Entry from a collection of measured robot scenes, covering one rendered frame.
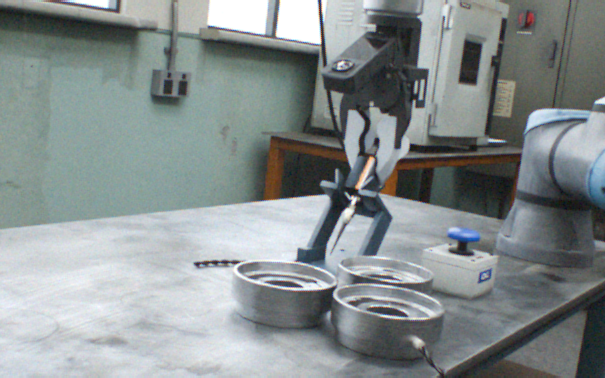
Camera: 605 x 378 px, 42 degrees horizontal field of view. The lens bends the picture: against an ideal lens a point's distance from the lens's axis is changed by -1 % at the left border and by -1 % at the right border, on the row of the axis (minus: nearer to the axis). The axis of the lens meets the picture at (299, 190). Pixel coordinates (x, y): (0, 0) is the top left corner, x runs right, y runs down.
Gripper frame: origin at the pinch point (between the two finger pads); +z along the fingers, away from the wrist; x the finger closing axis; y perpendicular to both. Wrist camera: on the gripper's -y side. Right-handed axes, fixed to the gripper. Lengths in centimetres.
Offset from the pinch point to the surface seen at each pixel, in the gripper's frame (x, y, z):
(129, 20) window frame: 138, 88, -14
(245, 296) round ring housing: -5.2, -30.8, 7.6
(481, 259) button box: -16.4, 0.6, 7.7
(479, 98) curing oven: 75, 223, 7
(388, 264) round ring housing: -8.9, -9.0, 8.1
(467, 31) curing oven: 75, 203, -20
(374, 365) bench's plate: -19.5, -30.6, 10.0
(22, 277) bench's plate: 17.0, -39.5, 9.6
